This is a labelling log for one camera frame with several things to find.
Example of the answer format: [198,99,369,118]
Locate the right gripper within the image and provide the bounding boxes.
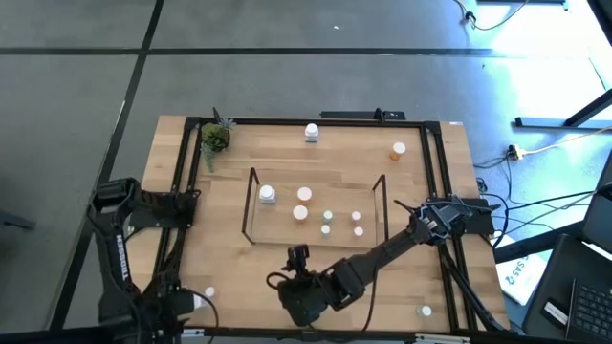
[277,244,336,327]

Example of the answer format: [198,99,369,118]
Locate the clear acrylic tray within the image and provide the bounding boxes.
[241,166,389,248]

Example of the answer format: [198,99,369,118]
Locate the potted succulent plant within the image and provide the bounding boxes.
[199,107,236,173]

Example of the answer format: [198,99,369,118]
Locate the black chair base leg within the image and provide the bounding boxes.
[0,209,37,231]

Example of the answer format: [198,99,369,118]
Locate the white printed cardboard box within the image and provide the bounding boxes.
[494,252,549,307]

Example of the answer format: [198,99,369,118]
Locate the black diagonal desk bar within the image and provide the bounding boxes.
[493,220,587,265]

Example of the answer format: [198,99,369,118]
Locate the black device white label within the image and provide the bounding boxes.
[541,298,570,327]

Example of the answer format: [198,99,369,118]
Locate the black side desk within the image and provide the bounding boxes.
[520,233,612,343]

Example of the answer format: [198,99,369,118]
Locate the black laptop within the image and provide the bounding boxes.
[565,275,612,343]

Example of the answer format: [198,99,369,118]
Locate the black monitor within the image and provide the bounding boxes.
[580,152,612,254]

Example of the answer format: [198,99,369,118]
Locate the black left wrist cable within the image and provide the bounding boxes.
[199,302,220,332]

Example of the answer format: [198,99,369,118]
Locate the black bar bracket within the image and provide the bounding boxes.
[319,109,406,121]

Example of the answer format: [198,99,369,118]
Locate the yellow extension cord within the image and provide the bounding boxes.
[507,124,612,161]

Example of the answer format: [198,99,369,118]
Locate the black floor cable bundle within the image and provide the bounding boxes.
[472,147,599,240]

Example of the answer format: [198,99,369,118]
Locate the black desk base frame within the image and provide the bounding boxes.
[514,88,612,131]

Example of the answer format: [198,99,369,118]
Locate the light cable with black plug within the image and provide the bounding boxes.
[452,0,530,32]

